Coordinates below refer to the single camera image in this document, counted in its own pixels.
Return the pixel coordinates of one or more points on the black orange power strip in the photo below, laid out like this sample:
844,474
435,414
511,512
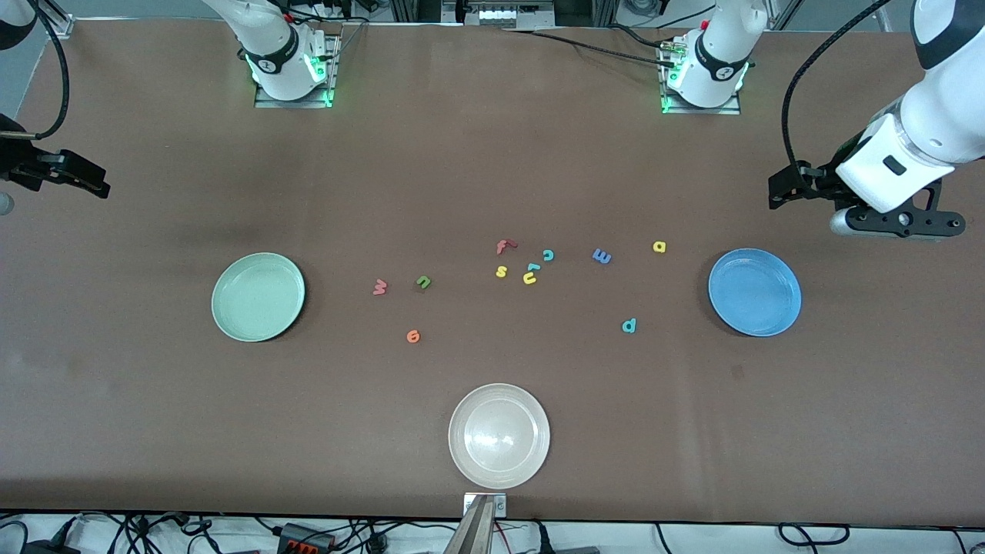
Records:
304,538

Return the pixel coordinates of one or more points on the blue foam letter m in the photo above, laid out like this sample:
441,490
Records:
602,256

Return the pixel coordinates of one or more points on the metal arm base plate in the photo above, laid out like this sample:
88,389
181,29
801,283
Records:
292,104
700,111

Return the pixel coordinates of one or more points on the blue plate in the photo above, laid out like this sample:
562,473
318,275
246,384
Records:
755,292

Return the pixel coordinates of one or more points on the aluminium camera mount beam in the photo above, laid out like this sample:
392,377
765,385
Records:
471,535

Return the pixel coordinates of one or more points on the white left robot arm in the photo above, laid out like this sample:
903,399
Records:
719,69

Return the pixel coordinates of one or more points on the light green plate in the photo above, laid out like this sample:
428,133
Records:
258,297

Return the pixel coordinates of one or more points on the red foam letter f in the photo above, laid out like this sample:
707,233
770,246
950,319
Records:
504,247

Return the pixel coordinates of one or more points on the beige plate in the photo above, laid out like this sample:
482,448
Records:
499,436

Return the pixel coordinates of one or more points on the aluminium frame post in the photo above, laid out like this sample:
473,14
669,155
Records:
609,11
400,9

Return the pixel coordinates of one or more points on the aluminium frame profile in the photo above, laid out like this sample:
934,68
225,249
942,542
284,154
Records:
61,27
785,15

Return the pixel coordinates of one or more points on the black power adapter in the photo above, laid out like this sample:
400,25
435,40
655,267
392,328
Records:
50,548

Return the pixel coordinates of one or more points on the metal camera bracket plate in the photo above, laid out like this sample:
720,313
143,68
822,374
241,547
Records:
500,505

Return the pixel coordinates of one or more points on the white device on frame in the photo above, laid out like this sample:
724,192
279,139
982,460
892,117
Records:
500,15

